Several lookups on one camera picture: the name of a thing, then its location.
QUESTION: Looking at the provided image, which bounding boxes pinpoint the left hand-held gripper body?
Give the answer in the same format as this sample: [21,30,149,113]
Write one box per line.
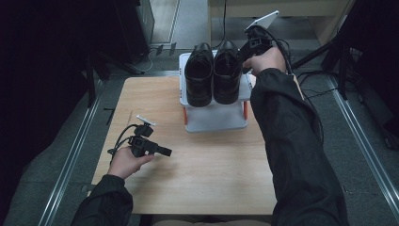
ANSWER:
[127,114,158,158]

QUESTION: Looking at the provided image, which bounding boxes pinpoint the metal floor rail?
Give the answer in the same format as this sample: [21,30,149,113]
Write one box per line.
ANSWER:
[37,79,105,226]
[325,74,399,215]

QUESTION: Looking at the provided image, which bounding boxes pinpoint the person's left hand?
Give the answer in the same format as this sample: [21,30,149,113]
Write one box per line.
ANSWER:
[107,145,155,180]

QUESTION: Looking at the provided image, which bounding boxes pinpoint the black leather shoe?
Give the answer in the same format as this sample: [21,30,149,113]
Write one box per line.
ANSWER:
[213,40,245,105]
[184,41,215,108]

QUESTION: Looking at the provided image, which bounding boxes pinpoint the white shoe rack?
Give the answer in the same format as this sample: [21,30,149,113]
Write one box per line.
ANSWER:
[178,50,254,134]

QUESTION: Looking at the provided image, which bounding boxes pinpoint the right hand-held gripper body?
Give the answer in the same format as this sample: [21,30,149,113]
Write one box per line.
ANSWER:
[244,9,280,59]

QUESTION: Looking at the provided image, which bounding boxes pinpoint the hanging black cable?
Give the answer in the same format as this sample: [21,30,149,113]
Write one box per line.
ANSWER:
[218,0,228,49]

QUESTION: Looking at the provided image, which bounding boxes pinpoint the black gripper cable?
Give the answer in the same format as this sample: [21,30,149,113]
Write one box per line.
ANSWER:
[113,123,139,149]
[107,136,132,165]
[260,25,296,76]

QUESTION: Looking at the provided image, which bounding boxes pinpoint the dark cabinet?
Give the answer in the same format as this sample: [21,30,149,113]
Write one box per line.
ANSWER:
[111,0,155,65]

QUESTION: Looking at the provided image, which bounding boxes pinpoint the light wooden cabinet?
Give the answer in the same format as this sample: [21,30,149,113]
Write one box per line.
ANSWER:
[208,0,357,45]

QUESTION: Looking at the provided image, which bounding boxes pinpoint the black tripod stand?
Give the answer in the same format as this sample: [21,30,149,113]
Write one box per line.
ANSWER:
[291,29,361,102]

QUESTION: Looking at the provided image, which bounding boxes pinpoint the black floor cables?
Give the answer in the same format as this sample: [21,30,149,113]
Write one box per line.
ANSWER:
[295,69,342,102]

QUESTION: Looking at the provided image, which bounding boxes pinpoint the person's right hand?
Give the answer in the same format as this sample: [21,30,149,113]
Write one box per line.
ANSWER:
[243,46,287,76]

